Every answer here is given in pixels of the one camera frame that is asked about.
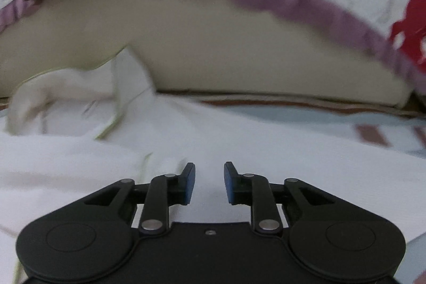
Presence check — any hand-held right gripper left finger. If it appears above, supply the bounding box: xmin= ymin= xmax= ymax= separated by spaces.
xmin=84 ymin=162 xmax=196 ymax=237

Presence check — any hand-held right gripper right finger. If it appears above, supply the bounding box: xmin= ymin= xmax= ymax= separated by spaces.
xmin=224 ymin=161 xmax=335 ymax=235

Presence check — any white knit garment green trim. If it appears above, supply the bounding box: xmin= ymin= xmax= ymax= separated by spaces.
xmin=0 ymin=47 xmax=426 ymax=284

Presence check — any beige mattress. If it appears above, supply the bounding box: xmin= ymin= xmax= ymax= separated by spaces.
xmin=0 ymin=0 xmax=414 ymax=109

